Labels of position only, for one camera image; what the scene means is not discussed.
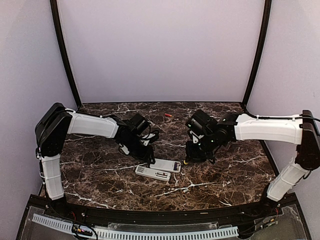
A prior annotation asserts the black front rail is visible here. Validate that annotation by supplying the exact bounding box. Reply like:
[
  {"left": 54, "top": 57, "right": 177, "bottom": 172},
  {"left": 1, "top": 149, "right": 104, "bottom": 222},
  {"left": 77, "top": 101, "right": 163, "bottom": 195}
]
[{"left": 42, "top": 192, "right": 298, "bottom": 227}]

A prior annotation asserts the white slotted cable duct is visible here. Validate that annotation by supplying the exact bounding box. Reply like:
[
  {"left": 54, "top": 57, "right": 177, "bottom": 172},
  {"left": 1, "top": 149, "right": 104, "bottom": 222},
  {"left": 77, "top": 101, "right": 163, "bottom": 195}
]
[{"left": 31, "top": 213, "right": 239, "bottom": 240}]

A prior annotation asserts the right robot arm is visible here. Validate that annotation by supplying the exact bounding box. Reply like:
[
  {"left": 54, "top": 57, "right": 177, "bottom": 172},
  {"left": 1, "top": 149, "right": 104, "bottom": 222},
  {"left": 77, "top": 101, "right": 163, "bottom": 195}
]
[{"left": 184, "top": 109, "right": 320, "bottom": 217}]

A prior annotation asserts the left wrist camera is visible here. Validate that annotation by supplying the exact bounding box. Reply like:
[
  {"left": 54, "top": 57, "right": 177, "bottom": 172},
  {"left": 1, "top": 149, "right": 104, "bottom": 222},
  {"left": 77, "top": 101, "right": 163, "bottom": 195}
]
[{"left": 140, "top": 127, "right": 160, "bottom": 146}]

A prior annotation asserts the grey remote control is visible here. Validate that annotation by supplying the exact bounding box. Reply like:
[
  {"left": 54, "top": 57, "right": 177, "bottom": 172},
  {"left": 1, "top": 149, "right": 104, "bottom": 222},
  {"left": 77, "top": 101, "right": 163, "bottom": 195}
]
[{"left": 149, "top": 158, "right": 181, "bottom": 173}]

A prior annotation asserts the right black frame post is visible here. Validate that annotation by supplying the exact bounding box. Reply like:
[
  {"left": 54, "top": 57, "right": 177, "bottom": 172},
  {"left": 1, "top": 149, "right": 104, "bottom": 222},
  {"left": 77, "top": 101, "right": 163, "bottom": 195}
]
[{"left": 241, "top": 0, "right": 272, "bottom": 109}]

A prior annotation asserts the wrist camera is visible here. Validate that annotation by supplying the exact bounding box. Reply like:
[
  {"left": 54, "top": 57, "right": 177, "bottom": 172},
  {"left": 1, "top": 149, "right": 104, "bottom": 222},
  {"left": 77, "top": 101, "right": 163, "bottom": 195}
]
[
  {"left": 187, "top": 130, "right": 200, "bottom": 144},
  {"left": 140, "top": 127, "right": 160, "bottom": 146}
]

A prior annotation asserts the black frame post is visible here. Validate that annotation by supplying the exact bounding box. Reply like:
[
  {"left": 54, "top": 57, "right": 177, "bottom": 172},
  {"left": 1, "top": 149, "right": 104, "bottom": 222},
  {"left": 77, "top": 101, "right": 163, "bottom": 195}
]
[
  {"left": 49, "top": 0, "right": 82, "bottom": 108},
  {"left": 241, "top": 0, "right": 272, "bottom": 109}
]

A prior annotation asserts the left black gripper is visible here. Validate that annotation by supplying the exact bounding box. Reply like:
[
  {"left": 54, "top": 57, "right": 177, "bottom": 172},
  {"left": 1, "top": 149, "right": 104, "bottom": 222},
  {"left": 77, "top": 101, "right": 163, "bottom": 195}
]
[{"left": 121, "top": 135, "right": 156, "bottom": 165}]

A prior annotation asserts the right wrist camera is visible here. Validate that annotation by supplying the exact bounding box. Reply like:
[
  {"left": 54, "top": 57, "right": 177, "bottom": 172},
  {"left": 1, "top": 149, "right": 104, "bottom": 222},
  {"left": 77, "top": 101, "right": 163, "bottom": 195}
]
[{"left": 187, "top": 130, "right": 200, "bottom": 144}]

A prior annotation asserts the left black frame post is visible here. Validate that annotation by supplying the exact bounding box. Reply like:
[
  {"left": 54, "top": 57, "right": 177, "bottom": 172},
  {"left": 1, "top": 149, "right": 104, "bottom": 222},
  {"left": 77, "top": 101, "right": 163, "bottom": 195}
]
[{"left": 49, "top": 0, "right": 82, "bottom": 108}]

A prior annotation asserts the white slim remote control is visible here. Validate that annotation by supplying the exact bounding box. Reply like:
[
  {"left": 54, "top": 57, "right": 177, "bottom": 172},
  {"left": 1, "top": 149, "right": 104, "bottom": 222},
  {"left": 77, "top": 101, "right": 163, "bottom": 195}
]
[{"left": 135, "top": 165, "right": 171, "bottom": 182}]

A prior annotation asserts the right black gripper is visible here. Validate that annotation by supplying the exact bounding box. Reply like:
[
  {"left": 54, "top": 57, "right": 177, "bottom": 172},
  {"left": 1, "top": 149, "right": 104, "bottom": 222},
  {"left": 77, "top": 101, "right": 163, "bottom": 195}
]
[{"left": 185, "top": 132, "right": 219, "bottom": 162}]

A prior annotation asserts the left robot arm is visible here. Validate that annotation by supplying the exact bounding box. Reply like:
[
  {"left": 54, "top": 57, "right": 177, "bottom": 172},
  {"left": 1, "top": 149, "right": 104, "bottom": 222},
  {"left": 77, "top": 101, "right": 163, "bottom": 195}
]
[{"left": 35, "top": 102, "right": 159, "bottom": 218}]

